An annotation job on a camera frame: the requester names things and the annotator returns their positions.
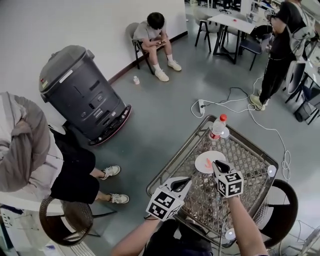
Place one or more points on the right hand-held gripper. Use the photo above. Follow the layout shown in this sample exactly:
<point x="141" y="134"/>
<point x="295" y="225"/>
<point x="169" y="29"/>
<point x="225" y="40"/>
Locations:
<point x="230" y="185"/>

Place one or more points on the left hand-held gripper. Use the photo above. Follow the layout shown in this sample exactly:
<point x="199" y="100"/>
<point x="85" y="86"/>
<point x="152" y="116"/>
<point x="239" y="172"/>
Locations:
<point x="163" y="203"/>

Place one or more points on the small orange object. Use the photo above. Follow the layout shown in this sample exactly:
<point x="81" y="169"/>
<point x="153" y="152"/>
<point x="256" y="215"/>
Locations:
<point x="208" y="163"/>

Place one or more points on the white round plate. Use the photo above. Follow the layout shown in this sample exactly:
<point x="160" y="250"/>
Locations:
<point x="203" y="156"/>

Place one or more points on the person's right forearm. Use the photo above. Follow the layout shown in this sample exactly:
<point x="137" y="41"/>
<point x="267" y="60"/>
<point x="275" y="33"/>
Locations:
<point x="246" y="225"/>

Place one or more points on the person's left forearm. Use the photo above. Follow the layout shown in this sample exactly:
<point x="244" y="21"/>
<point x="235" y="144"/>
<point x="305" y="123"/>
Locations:
<point x="135" y="240"/>

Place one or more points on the wicker table with glass top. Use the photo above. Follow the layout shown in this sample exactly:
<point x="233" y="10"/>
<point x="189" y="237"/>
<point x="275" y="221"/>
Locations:
<point x="247" y="160"/>

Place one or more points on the red-capped water bottle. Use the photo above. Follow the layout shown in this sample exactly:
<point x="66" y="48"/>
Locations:
<point x="217" y="127"/>

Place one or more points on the person's dark shorts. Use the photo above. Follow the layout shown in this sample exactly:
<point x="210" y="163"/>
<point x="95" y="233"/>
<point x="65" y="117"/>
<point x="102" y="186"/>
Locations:
<point x="175" y="245"/>

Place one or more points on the white power strip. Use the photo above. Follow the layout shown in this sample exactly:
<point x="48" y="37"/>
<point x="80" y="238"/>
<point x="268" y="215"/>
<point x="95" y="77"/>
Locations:
<point x="201" y="106"/>

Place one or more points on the black round-back chair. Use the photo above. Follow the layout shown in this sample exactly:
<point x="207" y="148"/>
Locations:
<point x="287" y="200"/>

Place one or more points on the black waste bin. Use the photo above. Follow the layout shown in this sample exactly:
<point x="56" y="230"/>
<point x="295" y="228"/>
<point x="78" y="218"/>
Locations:
<point x="302" y="113"/>

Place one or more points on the brown wicker chair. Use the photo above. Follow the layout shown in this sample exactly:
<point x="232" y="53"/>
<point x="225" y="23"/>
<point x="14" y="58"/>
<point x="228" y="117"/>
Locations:
<point x="75" y="217"/>

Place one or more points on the small bottle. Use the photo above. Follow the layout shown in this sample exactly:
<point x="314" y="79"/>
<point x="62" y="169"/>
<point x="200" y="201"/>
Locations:
<point x="136" y="80"/>

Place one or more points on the dark blue padded chair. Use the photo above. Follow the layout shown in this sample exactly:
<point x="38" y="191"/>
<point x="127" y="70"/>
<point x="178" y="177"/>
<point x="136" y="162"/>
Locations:
<point x="251" y="46"/>

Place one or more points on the dark grey wheeled robot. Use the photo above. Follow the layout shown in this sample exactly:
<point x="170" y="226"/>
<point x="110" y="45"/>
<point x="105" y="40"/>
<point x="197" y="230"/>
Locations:
<point x="82" y="95"/>

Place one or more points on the grey shell chair black legs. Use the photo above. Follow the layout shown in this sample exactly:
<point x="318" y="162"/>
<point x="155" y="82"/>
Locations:
<point x="211" y="26"/>
<point x="130" y="30"/>

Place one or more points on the white square table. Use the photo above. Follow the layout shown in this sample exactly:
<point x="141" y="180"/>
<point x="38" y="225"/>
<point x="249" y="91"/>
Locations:
<point x="230" y="22"/>

